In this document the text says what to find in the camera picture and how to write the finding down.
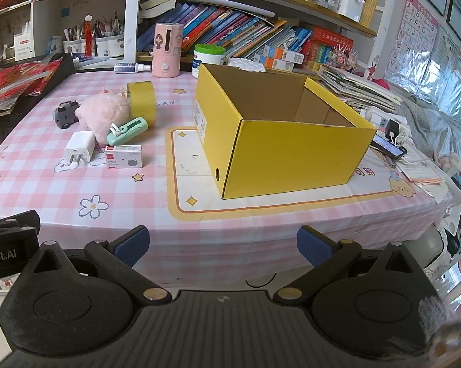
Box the red packets in plastic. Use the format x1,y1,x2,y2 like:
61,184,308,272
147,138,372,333
0,61,63,113

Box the white charger plug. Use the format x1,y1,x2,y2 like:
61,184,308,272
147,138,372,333
64,131,97,167

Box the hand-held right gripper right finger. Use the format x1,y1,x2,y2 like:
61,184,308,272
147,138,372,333
272,225,427,308

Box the stack of paper workbooks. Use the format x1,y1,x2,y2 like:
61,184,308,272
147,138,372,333
317,63,403,114

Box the black toy car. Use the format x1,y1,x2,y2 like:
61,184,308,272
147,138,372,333
53,100,81,129

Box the loose paper sheets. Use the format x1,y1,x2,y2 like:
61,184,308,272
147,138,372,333
397,152,454,201

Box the red boxed book set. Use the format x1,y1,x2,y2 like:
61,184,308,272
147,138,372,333
303,27,354,72

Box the white pen holder cup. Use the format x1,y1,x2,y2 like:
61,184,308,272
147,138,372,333
96,34,124,57
64,39,87,55

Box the orange white small box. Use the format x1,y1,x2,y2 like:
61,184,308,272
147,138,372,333
253,54,295,72
263,44,305,64

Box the white power strip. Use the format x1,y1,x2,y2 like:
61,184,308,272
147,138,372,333
361,107,413,139

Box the pink alphabet poster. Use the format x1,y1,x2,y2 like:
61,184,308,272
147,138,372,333
386,0,440,85

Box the white pen organizer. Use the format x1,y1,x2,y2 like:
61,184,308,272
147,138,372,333
336,0,365,24

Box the white shelf unit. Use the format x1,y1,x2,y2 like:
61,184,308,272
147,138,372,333
0,0,128,67

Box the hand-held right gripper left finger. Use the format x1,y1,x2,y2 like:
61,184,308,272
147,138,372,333
21,225,172,308

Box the white cotton pad pack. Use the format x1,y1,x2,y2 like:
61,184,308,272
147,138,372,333
227,57,267,73

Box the small white box red label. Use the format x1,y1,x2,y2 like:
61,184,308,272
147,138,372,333
104,145,144,168

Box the white jar green lid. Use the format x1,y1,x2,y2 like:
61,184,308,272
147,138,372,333
192,44,227,80

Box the row of colourful books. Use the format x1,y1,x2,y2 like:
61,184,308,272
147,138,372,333
136,2,311,61

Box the red doll figure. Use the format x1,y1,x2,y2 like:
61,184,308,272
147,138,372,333
83,14,95,56

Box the pink humidifier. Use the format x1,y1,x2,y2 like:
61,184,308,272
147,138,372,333
151,23,184,79

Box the small spray bottle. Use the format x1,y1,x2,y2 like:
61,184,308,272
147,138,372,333
113,62,152,74

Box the grey cloth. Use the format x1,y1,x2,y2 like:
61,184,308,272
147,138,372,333
399,92,461,170

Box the white tissue box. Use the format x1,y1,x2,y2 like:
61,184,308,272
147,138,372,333
14,21,38,62

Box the white bar lamp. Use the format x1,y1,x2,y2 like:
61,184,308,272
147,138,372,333
186,0,277,18

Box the yellow cardboard box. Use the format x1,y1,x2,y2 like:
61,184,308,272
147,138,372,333
195,63,378,200

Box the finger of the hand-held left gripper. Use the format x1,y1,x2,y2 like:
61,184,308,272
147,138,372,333
0,210,40,238

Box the yellow tape roll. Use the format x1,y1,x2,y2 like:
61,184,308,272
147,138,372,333
126,81,157,126

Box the black smartphone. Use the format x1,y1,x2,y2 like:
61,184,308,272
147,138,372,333
370,134,407,160

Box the black electronic keyboard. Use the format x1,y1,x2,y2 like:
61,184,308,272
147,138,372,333
0,52,76,132

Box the black charger plug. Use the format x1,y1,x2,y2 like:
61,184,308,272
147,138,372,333
384,119,402,139

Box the dried flower decoration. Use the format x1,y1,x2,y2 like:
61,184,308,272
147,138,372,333
324,44,359,74

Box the pink plush toy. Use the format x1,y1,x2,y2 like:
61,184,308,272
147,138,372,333
74,94,132,144

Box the thick open book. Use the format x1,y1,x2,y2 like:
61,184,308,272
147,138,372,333
139,0,182,18

